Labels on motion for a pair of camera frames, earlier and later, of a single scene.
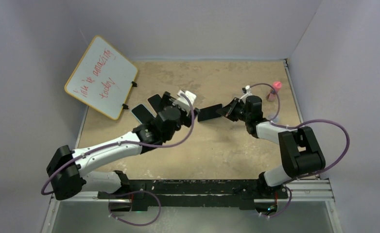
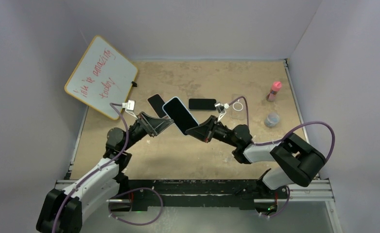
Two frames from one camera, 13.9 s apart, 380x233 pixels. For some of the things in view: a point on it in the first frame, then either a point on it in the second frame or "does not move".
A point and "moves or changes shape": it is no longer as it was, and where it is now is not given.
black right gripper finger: [229, 112] -> [202, 133]
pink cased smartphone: [155, 102] does not move
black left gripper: [186, 119] -> [160, 124]
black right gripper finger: [232, 105] -> [211, 122]
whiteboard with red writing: [103, 78] does not move
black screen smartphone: [209, 112] moves or changes shape
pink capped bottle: [271, 95] does not move
